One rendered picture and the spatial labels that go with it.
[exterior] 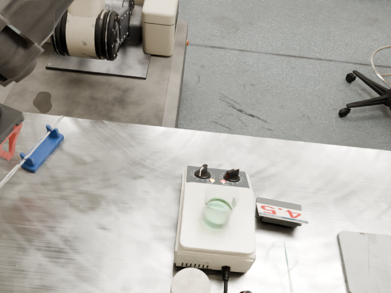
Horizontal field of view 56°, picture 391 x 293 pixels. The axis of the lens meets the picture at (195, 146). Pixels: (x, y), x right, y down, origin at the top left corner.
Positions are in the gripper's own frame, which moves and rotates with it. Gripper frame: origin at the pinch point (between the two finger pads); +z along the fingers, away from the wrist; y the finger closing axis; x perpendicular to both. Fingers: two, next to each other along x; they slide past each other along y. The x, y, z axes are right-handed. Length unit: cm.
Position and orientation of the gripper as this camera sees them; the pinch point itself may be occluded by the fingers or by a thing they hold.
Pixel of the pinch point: (0, 150)
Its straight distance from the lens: 71.6
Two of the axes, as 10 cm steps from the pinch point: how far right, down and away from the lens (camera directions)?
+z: -1.0, 6.1, 7.9
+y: 9.2, 3.6, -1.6
